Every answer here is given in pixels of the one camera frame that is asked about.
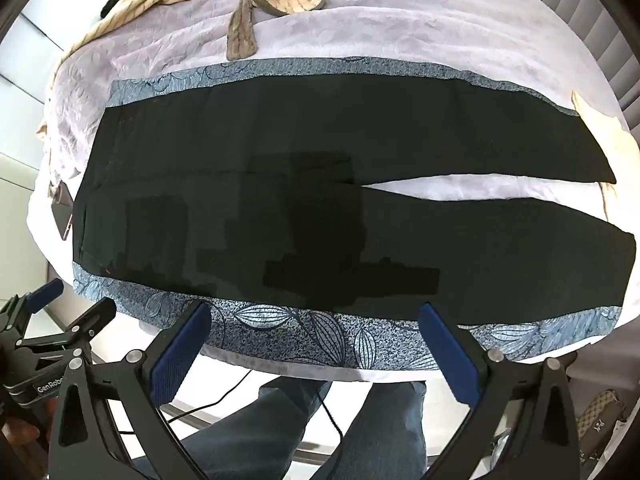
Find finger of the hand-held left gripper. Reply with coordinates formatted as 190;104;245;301
0;280;65;331
17;297;117;361

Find cream cloth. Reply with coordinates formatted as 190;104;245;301
572;90;640;221

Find lavender bed blanket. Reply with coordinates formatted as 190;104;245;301
27;0;640;376

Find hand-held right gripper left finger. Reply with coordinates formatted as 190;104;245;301
47;300;213;480

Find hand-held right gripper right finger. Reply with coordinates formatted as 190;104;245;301
419;302;593;480

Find grey ribbed headboard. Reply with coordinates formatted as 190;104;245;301
520;0;640;111

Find beige patterned bag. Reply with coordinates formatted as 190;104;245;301
575;390;636;448

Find brown fuzzy belt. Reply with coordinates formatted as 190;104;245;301
226;0;259;61

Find person's left leg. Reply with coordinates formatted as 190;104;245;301
132;377;333;480

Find red phone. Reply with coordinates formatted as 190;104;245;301
47;182;76;241

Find person's leg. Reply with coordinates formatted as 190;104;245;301
310;380;428;480
132;377;333;480

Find blue leaf patterned cloth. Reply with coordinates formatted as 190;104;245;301
72;57;626;371

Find person's left hand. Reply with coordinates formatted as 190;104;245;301
0;412;43;453

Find black pants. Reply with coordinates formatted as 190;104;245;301
72;76;636;328

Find white cabinet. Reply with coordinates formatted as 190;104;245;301
0;7;66;286

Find black cable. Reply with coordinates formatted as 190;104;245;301
162;367;253;423
315;385;347;443

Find person's right leg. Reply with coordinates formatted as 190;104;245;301
310;380;428;480

